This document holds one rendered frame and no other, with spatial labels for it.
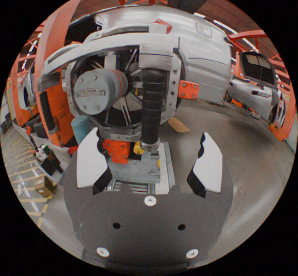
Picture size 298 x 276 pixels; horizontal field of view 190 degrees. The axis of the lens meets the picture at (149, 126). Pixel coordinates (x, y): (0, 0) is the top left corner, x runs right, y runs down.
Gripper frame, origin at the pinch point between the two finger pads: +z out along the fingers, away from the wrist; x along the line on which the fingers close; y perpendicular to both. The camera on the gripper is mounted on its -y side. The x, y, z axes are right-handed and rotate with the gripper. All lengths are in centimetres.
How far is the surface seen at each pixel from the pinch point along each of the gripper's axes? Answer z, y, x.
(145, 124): 4.5, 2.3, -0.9
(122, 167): 34, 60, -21
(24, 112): 45, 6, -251
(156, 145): 4.3, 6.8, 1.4
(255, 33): 133, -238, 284
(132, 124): 36.2, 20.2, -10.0
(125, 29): 7.7, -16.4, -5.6
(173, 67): 26.1, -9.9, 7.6
